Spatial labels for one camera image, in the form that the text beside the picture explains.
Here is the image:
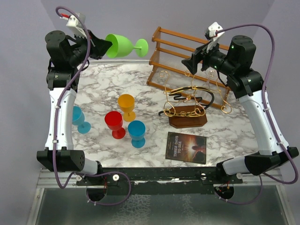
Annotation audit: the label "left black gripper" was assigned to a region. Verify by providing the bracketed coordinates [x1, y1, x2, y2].
[68, 28, 113, 67]

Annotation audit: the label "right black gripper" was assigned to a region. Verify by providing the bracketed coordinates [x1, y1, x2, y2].
[182, 37, 236, 76]

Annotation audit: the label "green plastic wine glass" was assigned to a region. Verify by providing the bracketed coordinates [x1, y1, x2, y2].
[105, 34, 149, 59]

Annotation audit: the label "clear wine glass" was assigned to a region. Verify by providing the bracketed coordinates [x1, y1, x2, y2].
[202, 69, 217, 93]

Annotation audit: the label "gold wire wine glass rack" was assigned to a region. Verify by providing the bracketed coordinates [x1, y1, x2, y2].
[158, 69, 233, 128]

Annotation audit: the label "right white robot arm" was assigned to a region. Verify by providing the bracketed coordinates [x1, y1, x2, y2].
[182, 30, 299, 184]

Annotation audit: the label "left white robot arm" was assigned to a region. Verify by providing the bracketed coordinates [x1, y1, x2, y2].
[37, 30, 104, 185]

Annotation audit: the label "wooden two-tier shelf rack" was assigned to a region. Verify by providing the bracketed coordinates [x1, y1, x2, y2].
[146, 26, 230, 109]

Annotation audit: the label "yellow plastic wine glass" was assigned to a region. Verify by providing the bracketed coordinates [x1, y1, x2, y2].
[118, 94, 136, 122]

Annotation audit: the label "light blue plastic wine glass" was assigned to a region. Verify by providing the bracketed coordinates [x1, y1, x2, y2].
[72, 106, 91, 134]

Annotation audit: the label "red plastic wine glass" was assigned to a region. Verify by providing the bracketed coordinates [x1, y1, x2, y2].
[105, 111, 126, 139]

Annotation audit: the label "dark book three days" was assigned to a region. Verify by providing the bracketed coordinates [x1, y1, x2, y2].
[165, 132, 207, 164]

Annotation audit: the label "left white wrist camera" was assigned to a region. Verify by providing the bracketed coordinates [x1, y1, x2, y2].
[60, 14, 86, 38]

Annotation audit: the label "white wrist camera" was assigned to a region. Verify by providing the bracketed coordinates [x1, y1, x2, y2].
[205, 22, 225, 53]
[60, 14, 86, 38]

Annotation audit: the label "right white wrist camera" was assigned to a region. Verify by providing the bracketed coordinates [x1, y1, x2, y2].
[205, 22, 225, 53]

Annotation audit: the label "black metal base rail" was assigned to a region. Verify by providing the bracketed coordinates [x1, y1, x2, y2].
[76, 167, 243, 195]

